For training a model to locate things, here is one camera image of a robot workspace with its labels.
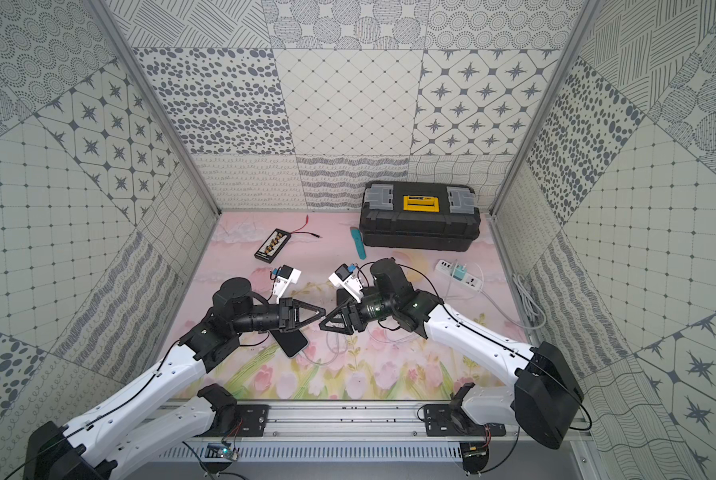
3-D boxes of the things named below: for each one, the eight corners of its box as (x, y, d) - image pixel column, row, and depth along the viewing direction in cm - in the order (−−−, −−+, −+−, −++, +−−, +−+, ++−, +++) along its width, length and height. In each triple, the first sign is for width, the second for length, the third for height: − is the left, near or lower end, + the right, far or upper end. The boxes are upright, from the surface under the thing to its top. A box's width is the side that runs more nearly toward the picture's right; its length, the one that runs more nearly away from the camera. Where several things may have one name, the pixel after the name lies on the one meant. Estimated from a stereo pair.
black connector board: (254, 258, 109) (252, 254, 107) (275, 231, 118) (274, 227, 116) (272, 264, 107) (271, 260, 105) (292, 236, 116) (291, 232, 114)
